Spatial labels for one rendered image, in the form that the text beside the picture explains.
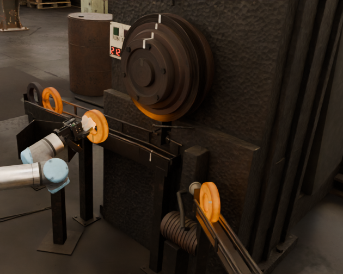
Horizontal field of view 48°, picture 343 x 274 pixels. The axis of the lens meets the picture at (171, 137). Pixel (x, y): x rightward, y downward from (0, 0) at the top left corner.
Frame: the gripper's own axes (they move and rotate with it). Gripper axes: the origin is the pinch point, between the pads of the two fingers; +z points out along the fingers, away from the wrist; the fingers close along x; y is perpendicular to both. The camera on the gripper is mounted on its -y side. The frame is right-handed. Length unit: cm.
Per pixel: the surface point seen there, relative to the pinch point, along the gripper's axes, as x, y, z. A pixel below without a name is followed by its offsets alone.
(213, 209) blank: -70, -11, -3
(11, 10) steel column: 630, -129, 265
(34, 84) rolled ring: 87, -14, 17
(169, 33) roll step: -27, 38, 28
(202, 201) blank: -61, -16, 1
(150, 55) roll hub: -22.7, 30.9, 20.2
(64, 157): 17.7, -21.3, -11.9
